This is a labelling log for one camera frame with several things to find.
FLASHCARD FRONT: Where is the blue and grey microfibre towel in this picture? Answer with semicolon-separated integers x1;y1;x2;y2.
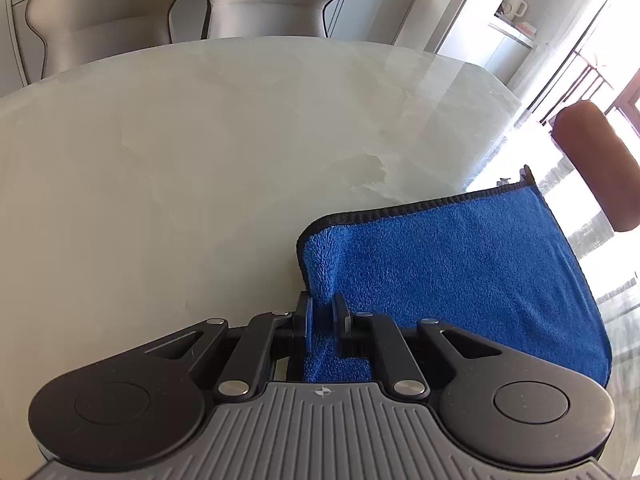
296;169;612;385

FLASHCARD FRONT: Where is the brown leather chair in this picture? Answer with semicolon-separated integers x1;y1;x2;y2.
551;101;640;232

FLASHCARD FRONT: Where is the beige chair left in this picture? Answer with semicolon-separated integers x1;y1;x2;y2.
26;0;177;78

